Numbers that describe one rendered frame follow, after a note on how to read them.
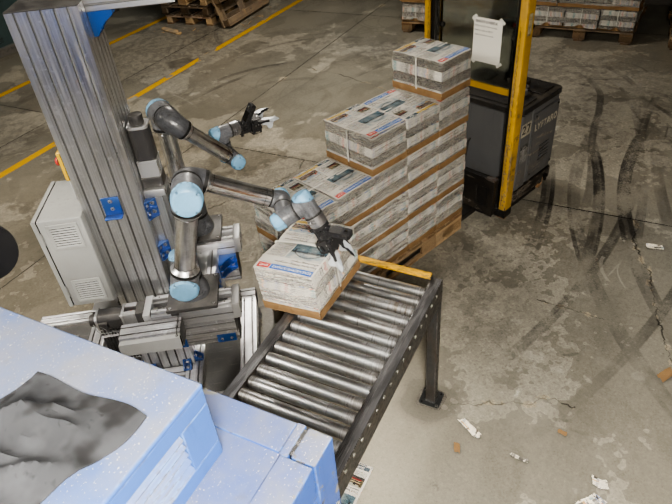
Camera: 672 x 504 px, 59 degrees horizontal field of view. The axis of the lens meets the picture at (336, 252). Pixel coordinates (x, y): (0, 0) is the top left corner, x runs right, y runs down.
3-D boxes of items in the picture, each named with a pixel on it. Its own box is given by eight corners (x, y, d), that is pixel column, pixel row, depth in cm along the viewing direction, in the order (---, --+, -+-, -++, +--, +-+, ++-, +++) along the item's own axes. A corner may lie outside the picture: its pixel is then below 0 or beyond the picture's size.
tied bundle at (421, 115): (360, 138, 365) (358, 103, 351) (392, 121, 380) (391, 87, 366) (407, 157, 342) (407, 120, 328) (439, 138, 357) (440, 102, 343)
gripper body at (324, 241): (330, 245, 246) (315, 222, 242) (345, 241, 240) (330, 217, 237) (322, 256, 241) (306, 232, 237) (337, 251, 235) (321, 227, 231)
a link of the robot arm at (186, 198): (198, 282, 255) (203, 170, 224) (199, 305, 243) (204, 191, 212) (169, 282, 251) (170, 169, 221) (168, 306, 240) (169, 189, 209)
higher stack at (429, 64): (393, 226, 431) (390, 50, 352) (420, 209, 446) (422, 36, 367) (436, 247, 408) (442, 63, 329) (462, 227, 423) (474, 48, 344)
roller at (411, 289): (334, 270, 279) (333, 262, 276) (429, 294, 261) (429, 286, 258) (329, 276, 276) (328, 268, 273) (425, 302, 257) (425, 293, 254)
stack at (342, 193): (271, 309, 371) (249, 198, 320) (394, 226, 431) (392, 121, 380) (313, 339, 348) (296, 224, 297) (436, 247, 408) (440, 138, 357)
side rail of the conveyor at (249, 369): (333, 271, 290) (331, 251, 282) (343, 273, 287) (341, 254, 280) (154, 511, 198) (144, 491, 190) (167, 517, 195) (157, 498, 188)
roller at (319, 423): (243, 392, 226) (241, 383, 222) (354, 434, 207) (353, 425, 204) (236, 402, 222) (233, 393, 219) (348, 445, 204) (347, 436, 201)
